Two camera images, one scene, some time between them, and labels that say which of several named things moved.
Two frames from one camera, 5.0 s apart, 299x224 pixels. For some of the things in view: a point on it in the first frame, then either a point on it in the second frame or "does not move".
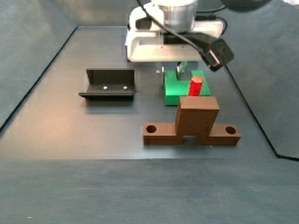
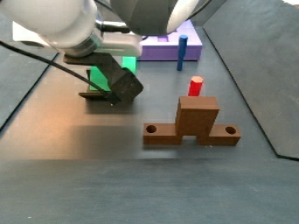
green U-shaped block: x=179 y=87 to x=128 y=63
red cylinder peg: x=195 y=86 does not move
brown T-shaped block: x=196 y=115 does not move
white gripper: x=144 y=42 to x=109 y=44
